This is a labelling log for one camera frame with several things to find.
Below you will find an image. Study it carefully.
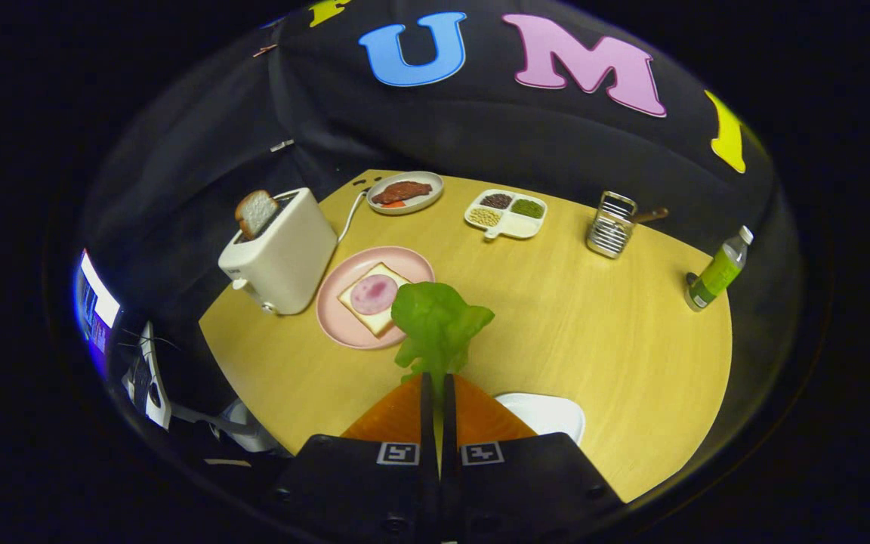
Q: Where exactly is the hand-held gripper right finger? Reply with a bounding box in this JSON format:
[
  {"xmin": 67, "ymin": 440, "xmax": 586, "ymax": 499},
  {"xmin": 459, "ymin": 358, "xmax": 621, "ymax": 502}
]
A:
[{"xmin": 441, "ymin": 372, "xmax": 625, "ymax": 544}]

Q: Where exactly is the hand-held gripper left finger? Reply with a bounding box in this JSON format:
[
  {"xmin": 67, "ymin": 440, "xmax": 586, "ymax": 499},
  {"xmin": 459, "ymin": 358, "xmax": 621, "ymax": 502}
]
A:
[{"xmin": 276, "ymin": 372, "xmax": 440, "ymax": 544}]

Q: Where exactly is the green lettuce leaf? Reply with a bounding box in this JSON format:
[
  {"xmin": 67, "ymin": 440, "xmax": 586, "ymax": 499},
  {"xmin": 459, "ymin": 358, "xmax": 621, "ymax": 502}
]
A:
[{"xmin": 391, "ymin": 281, "xmax": 496, "ymax": 401}]

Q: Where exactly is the toasted bread slice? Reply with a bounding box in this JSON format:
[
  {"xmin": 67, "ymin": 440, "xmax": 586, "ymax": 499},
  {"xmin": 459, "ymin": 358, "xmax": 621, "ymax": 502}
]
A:
[{"xmin": 235, "ymin": 190, "xmax": 279, "ymax": 240}]

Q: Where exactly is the white oval plate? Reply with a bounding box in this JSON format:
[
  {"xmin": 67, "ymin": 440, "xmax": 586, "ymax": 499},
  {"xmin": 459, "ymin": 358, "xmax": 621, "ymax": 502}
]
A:
[{"xmin": 494, "ymin": 392, "xmax": 585, "ymax": 447}]

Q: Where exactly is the white bread slice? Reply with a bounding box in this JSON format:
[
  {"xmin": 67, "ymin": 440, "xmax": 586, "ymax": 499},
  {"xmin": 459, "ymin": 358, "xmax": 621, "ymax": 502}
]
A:
[{"xmin": 338, "ymin": 262, "xmax": 413, "ymax": 337}]

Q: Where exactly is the pink plate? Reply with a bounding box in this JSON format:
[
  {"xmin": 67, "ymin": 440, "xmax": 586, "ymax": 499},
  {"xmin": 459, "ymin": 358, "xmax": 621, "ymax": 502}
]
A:
[{"xmin": 316, "ymin": 246, "xmax": 436, "ymax": 350}]

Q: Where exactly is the pink ham slice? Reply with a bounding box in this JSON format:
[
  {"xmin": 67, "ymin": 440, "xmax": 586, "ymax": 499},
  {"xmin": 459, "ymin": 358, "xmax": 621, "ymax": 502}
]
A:
[{"xmin": 350, "ymin": 274, "xmax": 400, "ymax": 316}]

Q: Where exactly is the white divided tray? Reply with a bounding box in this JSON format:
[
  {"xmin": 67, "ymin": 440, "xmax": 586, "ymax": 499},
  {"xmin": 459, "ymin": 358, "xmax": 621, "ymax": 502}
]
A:
[{"xmin": 464, "ymin": 189, "xmax": 548, "ymax": 241}]

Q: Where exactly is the white toaster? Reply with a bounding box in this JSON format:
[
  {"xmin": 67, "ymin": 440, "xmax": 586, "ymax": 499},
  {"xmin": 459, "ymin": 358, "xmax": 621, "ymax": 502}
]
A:
[{"xmin": 217, "ymin": 187, "xmax": 338, "ymax": 316}]

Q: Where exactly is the round white plate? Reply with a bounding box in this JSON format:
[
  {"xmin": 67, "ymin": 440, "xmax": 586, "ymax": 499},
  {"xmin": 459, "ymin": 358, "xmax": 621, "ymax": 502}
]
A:
[{"xmin": 366, "ymin": 171, "xmax": 445, "ymax": 216}]

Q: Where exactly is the brown steak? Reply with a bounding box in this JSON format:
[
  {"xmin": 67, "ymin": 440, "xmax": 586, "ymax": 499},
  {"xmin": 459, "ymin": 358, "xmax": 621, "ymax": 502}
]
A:
[{"xmin": 372, "ymin": 181, "xmax": 433, "ymax": 206}]

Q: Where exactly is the white and black equipment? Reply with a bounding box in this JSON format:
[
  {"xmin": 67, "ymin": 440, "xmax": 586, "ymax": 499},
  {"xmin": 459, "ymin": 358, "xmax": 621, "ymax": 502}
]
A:
[{"xmin": 122, "ymin": 321, "xmax": 173, "ymax": 430}]

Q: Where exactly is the green drink bottle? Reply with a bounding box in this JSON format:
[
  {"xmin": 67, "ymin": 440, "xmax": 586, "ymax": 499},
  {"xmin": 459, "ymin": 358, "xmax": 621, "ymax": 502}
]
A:
[{"xmin": 684, "ymin": 225, "xmax": 754, "ymax": 312}]

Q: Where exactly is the computer monitor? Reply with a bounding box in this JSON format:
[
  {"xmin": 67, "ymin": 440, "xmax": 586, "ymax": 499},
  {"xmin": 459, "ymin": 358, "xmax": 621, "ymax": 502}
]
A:
[{"xmin": 72, "ymin": 249, "xmax": 122, "ymax": 379}]

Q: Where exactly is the white toaster power cable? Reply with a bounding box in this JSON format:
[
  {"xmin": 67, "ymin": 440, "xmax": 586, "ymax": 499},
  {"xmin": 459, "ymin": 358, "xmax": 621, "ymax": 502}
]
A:
[{"xmin": 337, "ymin": 189, "xmax": 369, "ymax": 244}]

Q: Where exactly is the metal wire utensil holder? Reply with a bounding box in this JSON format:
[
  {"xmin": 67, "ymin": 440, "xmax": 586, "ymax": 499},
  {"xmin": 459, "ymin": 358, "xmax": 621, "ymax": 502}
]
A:
[{"xmin": 586, "ymin": 190, "xmax": 638, "ymax": 260}]

